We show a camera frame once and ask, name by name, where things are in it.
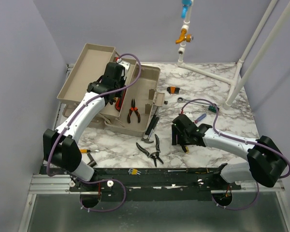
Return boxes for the purple cable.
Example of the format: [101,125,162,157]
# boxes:
[181,98,290,211]
[46,53,142,213]

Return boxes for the yellow black screwdriver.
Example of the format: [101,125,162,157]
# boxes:
[182,146,189,154]

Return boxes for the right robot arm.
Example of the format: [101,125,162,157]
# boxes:
[172,114,288,189]

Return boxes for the chrome ratchet wrench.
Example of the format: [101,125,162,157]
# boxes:
[177,97,210,106]

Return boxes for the orange brass faucet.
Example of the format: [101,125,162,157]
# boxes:
[175,28,194,44]

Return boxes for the aluminium extrusion frame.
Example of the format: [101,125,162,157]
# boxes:
[16,64,74,232]

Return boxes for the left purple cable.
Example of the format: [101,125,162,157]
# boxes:
[46,53,142,213]

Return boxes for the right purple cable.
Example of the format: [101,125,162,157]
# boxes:
[181,98,290,211]

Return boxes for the grey black tin snips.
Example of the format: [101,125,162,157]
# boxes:
[135,134,164,167]

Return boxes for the black metal l bracket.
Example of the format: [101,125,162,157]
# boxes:
[87,153,97,167]

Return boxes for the black mounting rail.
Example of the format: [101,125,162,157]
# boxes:
[70,168,241,202]

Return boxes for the white pvc pipe frame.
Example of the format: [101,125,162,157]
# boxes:
[177,0,290,110]

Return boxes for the black handled claw hammer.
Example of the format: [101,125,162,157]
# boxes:
[141,107,160,144]

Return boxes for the yellow hex key set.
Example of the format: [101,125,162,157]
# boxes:
[128,168,141,175]

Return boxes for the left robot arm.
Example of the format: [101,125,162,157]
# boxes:
[43,62,127,191]

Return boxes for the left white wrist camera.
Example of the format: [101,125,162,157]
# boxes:
[116,58,131,76]

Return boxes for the long black screwdriver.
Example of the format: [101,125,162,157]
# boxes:
[167,169,213,174]

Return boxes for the orange black needle-nose pliers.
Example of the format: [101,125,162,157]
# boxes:
[127,99,141,124]

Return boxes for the taupe plastic tool box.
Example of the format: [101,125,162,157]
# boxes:
[57,43,165,137]

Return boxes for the blue valve handle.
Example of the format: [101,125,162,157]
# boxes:
[181,0,193,19]

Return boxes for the red black utility knife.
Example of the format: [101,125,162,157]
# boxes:
[115,91,126,112]

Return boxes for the black orange hex key set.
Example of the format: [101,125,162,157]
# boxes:
[167,87,180,94]

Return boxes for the small orange handled screwdriver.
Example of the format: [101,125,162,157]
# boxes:
[80,149,99,154]

